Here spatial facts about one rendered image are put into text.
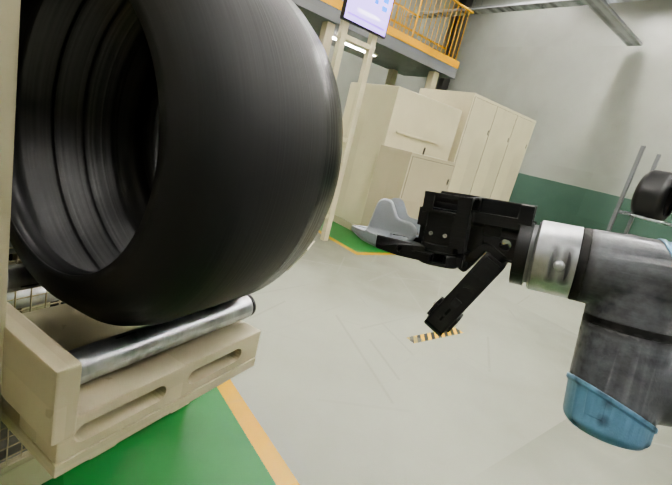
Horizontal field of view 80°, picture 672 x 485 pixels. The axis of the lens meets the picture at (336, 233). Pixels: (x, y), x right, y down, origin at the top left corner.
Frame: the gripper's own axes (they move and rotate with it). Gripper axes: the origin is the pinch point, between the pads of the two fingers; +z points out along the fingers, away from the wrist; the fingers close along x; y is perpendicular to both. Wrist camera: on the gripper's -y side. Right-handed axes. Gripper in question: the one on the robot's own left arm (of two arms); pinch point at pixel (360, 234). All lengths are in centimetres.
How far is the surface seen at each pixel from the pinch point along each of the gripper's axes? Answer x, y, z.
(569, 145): -1170, 121, -10
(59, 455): 24.7, -29.1, 23.2
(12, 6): 27.2, 19.5, 27.3
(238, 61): 13.8, 18.0, 10.6
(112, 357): 17.8, -19.8, 24.5
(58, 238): 9, -11, 55
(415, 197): -443, -25, 137
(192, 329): 4.8, -20.0, 24.4
